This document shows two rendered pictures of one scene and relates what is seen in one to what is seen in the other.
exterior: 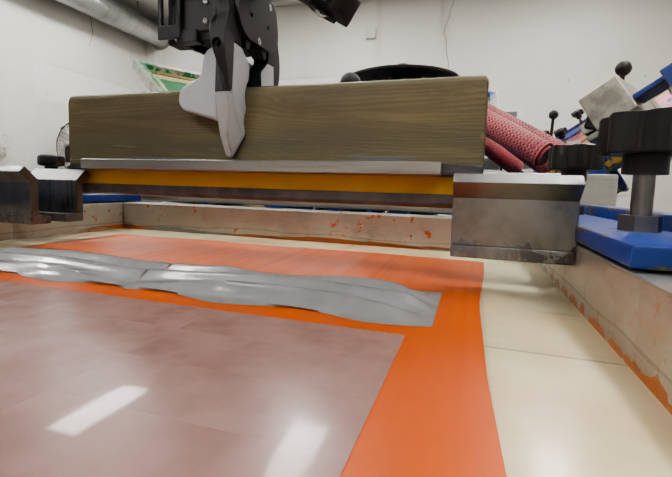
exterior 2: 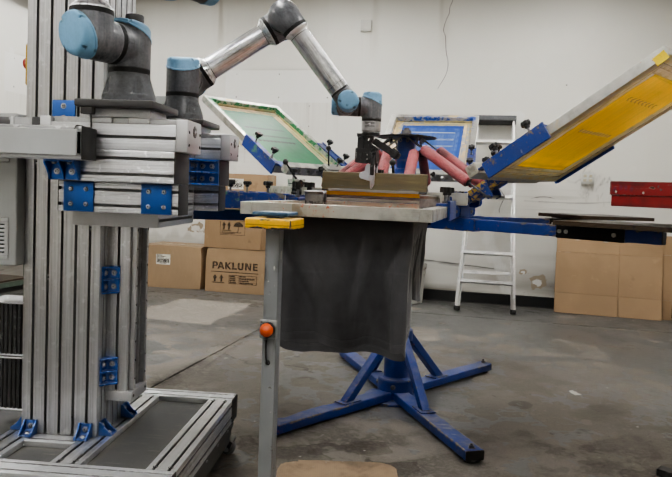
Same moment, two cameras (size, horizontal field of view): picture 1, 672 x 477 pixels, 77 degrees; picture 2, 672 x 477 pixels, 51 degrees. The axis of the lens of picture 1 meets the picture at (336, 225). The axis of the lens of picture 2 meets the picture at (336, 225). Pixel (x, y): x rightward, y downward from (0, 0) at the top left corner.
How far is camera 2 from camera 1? 2.31 m
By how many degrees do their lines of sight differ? 5
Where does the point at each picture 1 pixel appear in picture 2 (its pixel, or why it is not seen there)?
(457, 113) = (421, 181)
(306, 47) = not seen: hidden behind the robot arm
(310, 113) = (390, 180)
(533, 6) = (532, 9)
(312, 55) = not seen: hidden behind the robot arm
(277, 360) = not seen: hidden behind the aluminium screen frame
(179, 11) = (360, 156)
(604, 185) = (464, 196)
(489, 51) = (489, 52)
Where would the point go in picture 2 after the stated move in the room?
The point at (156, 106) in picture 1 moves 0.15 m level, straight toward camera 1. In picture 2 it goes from (350, 175) to (369, 175)
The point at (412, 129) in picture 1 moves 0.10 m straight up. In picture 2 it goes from (412, 184) to (413, 157)
